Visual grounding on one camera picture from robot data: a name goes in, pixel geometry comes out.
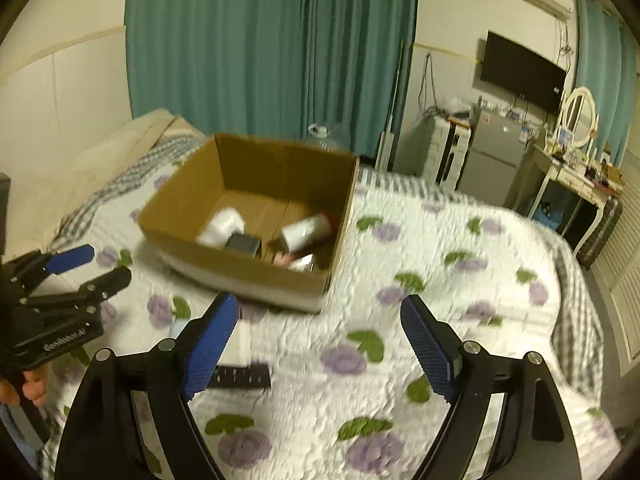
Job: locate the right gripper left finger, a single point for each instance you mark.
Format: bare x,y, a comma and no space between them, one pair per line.
101,440

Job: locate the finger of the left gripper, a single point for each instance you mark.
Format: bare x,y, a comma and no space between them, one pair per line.
22,275
89,294

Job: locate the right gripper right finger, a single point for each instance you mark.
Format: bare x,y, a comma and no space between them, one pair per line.
533,438

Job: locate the white cylindrical jar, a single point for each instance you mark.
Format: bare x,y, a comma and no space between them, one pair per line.
221,227

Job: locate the black rectangular box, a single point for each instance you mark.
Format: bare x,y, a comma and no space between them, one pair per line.
249,245

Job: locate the black remote control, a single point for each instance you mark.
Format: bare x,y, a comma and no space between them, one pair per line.
256,376

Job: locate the white bottle red cap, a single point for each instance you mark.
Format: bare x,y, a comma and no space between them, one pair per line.
308,232

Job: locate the person's left hand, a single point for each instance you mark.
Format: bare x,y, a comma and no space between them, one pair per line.
34,388

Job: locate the beige pillow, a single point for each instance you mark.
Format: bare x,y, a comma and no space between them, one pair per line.
38,206

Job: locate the brown cardboard box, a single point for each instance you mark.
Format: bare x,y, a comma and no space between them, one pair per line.
272,184

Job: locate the white floral quilt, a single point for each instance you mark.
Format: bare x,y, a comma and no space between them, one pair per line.
349,399

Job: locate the blue waste basket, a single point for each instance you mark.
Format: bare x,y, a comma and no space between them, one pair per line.
549,216

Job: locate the white dressing table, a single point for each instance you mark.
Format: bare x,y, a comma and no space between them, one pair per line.
538,160

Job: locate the clear water jug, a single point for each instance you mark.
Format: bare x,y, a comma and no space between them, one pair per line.
328,137

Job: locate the grey checked bed sheet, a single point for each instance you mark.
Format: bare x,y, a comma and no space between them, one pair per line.
486,265

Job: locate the green curtain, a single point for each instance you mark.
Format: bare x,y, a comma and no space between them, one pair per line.
273,68
607,66

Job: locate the grey mini fridge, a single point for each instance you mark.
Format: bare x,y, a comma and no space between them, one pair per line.
497,148

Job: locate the white suitcase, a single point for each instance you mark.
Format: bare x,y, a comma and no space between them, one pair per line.
446,145

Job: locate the white oval vanity mirror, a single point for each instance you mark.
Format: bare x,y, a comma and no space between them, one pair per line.
578,118

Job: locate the green right curtain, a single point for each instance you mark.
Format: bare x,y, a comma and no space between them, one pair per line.
607,66

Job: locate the black wall television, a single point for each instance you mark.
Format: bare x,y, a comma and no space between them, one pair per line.
523,72

